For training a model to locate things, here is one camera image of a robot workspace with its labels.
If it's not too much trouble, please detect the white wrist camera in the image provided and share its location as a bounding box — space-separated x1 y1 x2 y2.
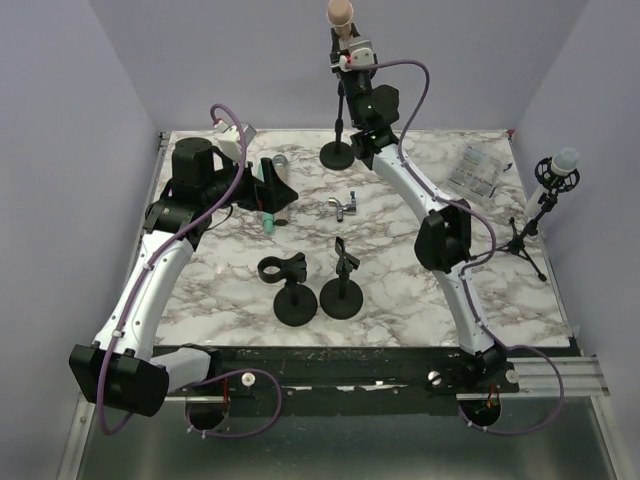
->
337 36 376 71
213 120 256 163

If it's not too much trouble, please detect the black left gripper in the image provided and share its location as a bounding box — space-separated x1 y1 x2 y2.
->
203 152 298 214

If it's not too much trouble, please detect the chrome metal pipe fitting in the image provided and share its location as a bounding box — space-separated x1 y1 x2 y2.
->
327 190 357 223

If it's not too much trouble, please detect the glitter microphone silver mesh head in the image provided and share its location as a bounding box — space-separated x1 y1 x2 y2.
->
272 154 289 227

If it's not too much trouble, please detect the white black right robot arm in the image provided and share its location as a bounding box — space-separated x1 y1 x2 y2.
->
330 31 507 392

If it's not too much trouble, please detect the mint green microphone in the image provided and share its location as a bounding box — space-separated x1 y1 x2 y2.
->
256 161 275 236

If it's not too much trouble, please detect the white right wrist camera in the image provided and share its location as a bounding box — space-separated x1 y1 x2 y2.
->
337 36 376 71

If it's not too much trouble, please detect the black ring-clip microphone stand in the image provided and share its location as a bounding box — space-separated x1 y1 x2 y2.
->
257 252 318 327

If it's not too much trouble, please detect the black mounting rail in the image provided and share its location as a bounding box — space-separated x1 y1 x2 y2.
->
167 346 609 417

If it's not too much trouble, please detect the black clip microphone stand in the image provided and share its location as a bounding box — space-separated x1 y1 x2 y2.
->
320 237 364 320

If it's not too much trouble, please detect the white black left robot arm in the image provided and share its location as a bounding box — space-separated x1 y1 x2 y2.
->
69 137 298 417

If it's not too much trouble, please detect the black shock mount tripod stand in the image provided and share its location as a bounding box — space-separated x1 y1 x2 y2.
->
502 155 582 281

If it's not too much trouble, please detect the pink microphone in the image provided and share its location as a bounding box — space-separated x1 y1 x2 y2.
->
327 0 354 40

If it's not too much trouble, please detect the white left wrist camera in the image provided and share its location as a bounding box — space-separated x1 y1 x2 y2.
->
213 120 256 163

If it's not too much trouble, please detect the clear plastic packet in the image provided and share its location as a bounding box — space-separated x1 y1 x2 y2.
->
446 143 503 203

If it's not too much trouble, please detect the black shock mount round-base stand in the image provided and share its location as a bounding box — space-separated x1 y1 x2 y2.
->
319 29 384 172

